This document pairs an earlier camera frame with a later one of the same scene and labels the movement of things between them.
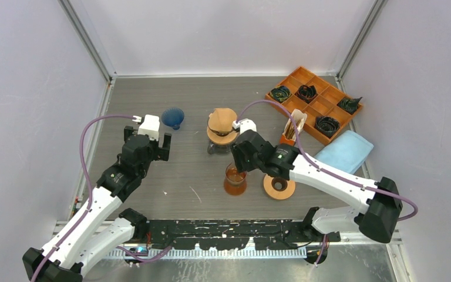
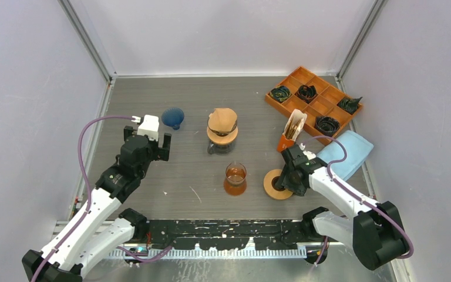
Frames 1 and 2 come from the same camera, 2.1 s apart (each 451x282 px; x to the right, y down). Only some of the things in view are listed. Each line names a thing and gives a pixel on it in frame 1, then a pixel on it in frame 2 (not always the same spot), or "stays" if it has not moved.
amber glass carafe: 235,183 stays
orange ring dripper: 221,140 stays
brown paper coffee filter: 222,119 stays
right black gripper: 242,165 -> 283,180
